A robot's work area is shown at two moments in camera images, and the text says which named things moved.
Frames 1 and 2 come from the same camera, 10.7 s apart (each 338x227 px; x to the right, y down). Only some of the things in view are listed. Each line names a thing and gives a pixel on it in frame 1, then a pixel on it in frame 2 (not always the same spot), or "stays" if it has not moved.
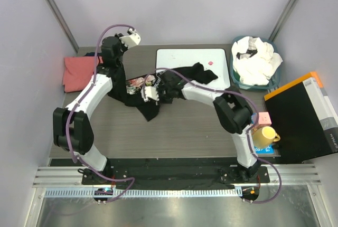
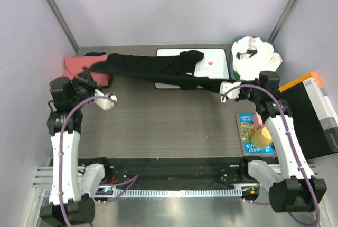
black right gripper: (160, 90) → (243, 90)
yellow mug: (264, 136) stays
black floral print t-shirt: (125, 89) → (176, 69)
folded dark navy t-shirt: (93, 54) stays
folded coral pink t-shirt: (77, 70) stays
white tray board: (215, 60) stays
